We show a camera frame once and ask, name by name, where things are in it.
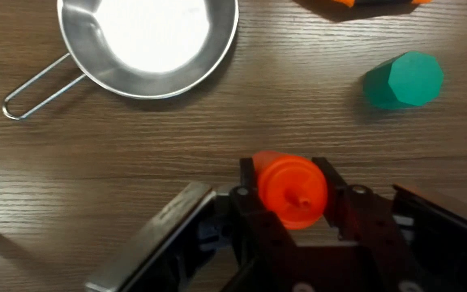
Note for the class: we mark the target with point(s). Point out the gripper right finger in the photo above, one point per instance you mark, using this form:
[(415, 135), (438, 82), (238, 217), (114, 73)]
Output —
[(379, 227)]

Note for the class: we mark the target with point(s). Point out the green faceted block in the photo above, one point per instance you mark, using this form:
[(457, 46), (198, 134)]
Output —
[(405, 81)]

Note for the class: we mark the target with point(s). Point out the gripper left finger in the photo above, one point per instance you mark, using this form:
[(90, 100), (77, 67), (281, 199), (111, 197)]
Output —
[(253, 227)]

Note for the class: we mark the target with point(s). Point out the red sauce bottle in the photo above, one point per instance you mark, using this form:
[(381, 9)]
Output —
[(292, 190)]

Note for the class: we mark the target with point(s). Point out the orange and black object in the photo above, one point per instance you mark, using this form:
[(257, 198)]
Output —
[(379, 2)]

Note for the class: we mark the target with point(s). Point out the silver pan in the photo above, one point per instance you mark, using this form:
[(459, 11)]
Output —
[(148, 48)]

